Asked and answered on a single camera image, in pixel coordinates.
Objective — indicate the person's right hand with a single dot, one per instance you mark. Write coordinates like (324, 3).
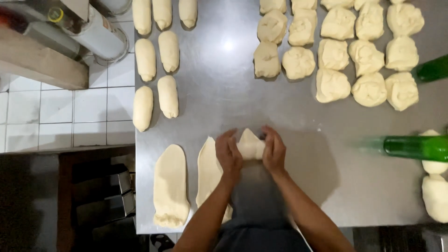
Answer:
(275, 154)

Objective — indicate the person's left hand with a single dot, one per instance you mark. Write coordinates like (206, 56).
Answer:
(228, 155)

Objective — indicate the person's right fingers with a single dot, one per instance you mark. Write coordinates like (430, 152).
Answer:
(271, 134)

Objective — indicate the person's left fingers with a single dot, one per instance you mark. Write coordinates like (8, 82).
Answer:
(226, 135)

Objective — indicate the dough piece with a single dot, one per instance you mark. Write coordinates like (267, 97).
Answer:
(250, 147)

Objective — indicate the flattened oval dough sheet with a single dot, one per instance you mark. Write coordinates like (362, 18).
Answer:
(208, 175)
(170, 187)

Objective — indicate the person's grey apron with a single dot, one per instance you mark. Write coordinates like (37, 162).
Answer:
(259, 210)

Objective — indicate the cluster of dough lumps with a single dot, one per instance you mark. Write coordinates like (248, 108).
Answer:
(332, 85)

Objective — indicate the rows of rolled dough logs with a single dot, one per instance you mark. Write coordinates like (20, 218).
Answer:
(145, 59)

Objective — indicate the black sandal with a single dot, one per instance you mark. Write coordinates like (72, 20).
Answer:
(162, 242)

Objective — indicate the stacked metal baking tins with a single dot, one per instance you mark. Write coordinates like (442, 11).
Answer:
(117, 197)

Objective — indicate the green glass bottle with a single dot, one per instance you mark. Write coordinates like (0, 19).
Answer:
(432, 69)
(420, 148)

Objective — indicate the grey metal dough machine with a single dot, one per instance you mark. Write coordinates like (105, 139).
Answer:
(94, 35)

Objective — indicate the raw dough ball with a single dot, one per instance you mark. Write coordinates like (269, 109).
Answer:
(434, 168)
(436, 199)

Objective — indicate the brown wooden beam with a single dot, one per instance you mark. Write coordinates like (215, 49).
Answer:
(42, 61)

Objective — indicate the dark low cabinet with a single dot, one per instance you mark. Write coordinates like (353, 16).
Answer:
(31, 203)

